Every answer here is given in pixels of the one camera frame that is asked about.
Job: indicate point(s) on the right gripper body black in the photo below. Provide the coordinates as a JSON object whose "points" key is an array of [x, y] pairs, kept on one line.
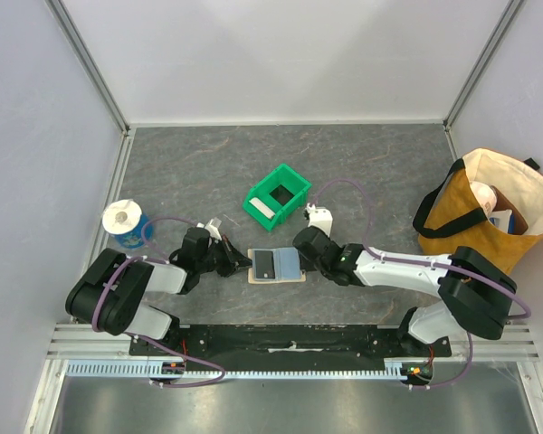
{"points": [[304, 260]]}

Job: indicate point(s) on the green plastic bin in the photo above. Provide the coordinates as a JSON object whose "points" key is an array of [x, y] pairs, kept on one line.
{"points": [[283, 190]]}

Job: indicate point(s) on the credit card stack in bin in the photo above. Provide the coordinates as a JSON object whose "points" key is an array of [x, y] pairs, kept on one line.
{"points": [[261, 207]]}

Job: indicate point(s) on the beige leather card holder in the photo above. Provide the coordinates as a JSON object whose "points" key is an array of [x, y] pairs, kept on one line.
{"points": [[287, 267]]}

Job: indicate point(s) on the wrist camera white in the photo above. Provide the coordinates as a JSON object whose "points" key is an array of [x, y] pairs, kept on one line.
{"points": [[319, 217], [212, 226]]}

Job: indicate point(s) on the items inside tote bag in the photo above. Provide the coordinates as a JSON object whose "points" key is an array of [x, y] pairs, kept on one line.
{"points": [[500, 211]]}

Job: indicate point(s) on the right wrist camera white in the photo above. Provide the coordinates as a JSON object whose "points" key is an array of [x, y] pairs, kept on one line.
{"points": [[319, 217]]}

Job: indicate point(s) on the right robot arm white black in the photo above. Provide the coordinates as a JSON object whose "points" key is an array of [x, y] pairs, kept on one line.
{"points": [[474, 296]]}

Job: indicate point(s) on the toilet paper roll blue wrapper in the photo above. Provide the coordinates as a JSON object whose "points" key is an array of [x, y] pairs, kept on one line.
{"points": [[125, 221]]}

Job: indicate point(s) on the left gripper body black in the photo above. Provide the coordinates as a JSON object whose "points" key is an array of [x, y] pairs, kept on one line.
{"points": [[217, 259]]}

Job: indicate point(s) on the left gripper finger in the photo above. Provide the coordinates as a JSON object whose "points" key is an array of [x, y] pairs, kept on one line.
{"points": [[240, 262], [228, 247]]}

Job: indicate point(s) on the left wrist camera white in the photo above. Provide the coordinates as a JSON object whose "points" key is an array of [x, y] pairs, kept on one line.
{"points": [[212, 226]]}

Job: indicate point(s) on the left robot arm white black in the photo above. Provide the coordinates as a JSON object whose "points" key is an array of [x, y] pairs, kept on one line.
{"points": [[109, 294]]}

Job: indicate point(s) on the slotted cable duct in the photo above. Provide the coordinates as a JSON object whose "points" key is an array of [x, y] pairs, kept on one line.
{"points": [[166, 370]]}

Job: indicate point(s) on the dark credit card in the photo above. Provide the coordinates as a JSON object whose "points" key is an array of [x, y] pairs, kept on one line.
{"points": [[263, 265]]}

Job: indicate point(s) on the mustard canvas tote bag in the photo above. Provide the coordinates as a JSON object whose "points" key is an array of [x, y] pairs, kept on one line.
{"points": [[450, 216]]}

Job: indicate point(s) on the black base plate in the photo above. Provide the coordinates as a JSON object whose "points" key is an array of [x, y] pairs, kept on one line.
{"points": [[298, 346]]}

